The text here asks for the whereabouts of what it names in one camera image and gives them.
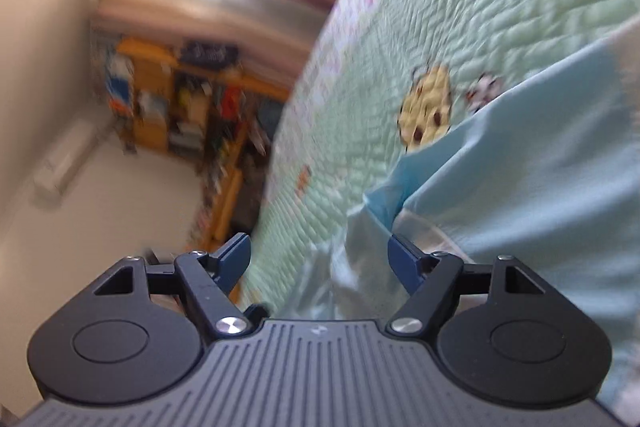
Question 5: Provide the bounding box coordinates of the light blue white jacket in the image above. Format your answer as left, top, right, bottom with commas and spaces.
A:
280, 20, 639, 426

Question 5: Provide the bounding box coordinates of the wooden desk with drawers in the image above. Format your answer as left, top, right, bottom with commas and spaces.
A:
186, 122, 270, 251

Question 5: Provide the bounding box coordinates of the wooden bookshelf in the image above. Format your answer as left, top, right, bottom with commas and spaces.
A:
102, 36, 294, 166

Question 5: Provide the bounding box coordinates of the dark hanging tote bag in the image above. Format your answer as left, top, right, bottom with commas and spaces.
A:
179, 40, 240, 72

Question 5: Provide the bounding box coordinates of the pink left curtain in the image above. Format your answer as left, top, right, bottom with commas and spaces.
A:
92, 0, 329, 88

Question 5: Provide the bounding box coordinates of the green quilted bee bedspread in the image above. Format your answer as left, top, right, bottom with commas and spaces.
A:
240, 0, 639, 308

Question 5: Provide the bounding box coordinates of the white wall air conditioner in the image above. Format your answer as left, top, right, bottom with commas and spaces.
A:
32, 118, 104, 204

